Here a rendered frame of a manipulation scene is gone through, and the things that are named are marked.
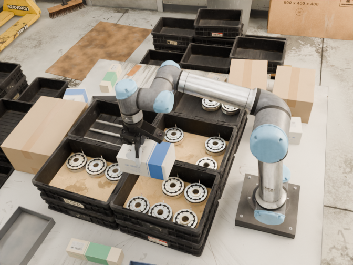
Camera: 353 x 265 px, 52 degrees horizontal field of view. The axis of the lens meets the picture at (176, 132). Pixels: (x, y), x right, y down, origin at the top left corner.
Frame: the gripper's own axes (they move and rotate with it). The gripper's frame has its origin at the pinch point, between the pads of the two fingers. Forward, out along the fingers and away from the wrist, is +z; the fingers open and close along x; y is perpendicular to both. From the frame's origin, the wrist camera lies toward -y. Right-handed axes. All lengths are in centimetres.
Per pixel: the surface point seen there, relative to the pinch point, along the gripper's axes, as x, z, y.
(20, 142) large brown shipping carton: -8, 20, 75
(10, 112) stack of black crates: -62, 61, 141
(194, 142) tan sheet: -34.9, 27.8, -8.6
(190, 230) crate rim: 17.4, 19.3, -22.3
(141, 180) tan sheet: -6.0, 27.7, 9.1
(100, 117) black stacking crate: -41, 28, 48
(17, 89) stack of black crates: -92, 65, 157
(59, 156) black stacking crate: -5, 21, 51
